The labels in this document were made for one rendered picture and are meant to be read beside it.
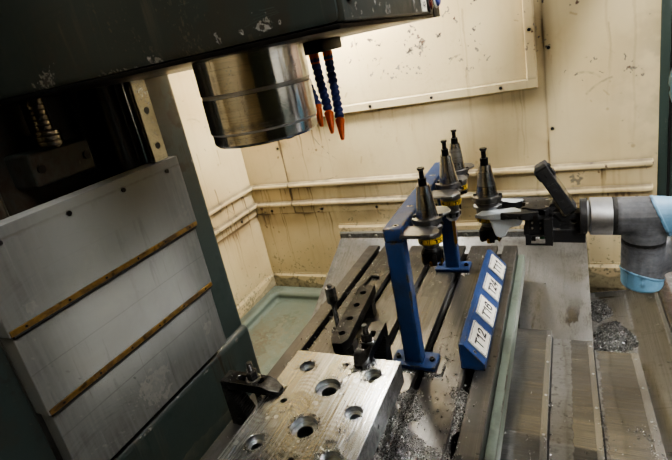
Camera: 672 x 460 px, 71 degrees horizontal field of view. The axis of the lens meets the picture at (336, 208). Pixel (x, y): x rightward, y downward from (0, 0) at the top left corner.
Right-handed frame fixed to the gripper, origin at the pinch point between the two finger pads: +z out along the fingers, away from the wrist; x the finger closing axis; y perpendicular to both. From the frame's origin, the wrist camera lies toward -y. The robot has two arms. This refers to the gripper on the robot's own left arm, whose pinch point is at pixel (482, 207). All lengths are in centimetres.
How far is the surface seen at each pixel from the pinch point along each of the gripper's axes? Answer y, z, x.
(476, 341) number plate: 25.5, 1.3, -12.7
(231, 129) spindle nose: -30, 24, -48
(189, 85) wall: -34, 106, 41
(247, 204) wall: 18, 105, 56
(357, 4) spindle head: -41, 4, -48
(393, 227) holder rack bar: -2.5, 14.6, -17.3
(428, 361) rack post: 29.1, 11.0, -16.7
